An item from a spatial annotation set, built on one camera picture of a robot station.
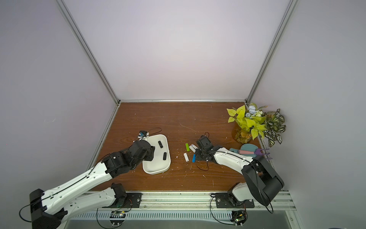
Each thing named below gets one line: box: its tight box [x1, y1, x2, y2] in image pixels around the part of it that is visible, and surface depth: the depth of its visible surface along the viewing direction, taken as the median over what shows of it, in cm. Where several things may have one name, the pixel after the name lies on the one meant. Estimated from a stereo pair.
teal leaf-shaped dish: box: [233, 143, 259, 158], surface depth 94 cm
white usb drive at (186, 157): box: [183, 152, 190, 163], surface depth 90 cm
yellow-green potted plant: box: [226, 104, 268, 145], surface depth 81 cm
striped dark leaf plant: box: [263, 108, 286, 148], surface depth 77 cm
